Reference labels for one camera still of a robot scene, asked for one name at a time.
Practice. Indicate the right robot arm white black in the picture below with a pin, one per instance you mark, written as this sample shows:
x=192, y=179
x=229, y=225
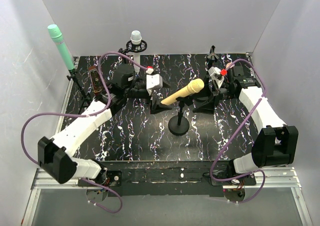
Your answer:
x=276, y=142

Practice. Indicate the green microphone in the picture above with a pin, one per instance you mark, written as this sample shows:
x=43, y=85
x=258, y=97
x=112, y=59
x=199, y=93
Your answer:
x=57, y=37

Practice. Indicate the aluminium front rail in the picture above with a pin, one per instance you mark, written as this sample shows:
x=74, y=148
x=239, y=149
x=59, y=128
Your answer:
x=274, y=177

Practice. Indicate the yellow microphone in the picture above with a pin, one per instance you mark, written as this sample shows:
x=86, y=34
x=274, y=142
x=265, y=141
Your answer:
x=193, y=87

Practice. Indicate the black round base mic stand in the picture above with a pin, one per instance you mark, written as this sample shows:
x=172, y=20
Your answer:
x=211, y=58

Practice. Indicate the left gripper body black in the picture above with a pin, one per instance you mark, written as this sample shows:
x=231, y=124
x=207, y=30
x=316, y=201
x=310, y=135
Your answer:
x=152, y=100

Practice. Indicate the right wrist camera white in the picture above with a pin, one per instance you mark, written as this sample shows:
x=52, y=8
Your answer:
x=217, y=75

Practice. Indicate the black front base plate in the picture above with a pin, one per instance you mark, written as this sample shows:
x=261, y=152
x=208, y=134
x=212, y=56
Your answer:
x=114, y=168

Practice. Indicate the brown wooden metronome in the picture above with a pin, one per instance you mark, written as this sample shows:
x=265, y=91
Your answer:
x=96, y=81

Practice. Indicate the small black clip mic stand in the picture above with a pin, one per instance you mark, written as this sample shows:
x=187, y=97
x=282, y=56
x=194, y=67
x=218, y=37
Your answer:
x=85, y=97

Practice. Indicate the aluminium left side rail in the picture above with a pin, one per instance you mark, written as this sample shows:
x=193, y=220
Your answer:
x=66, y=99

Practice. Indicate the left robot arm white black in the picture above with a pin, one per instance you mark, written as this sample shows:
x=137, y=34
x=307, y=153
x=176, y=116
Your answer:
x=56, y=154

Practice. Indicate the pink microphone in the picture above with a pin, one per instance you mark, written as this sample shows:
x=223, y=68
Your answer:
x=229, y=65

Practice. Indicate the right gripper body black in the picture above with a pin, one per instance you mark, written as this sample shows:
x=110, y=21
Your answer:
x=215, y=93

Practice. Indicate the white microphone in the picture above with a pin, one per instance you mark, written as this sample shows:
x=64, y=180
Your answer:
x=136, y=39

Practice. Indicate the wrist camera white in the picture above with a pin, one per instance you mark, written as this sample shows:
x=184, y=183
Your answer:
x=217, y=75
x=153, y=81

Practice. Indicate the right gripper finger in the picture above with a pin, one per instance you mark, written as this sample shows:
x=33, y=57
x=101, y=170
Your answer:
x=205, y=105
x=207, y=89

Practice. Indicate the black tripod shock mount stand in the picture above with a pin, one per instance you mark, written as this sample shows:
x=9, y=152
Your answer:
x=129, y=48

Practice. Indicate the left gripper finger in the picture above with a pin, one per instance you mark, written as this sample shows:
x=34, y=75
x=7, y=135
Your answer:
x=157, y=107
x=164, y=84

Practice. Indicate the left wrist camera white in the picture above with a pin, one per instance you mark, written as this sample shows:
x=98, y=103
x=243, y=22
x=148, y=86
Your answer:
x=153, y=81

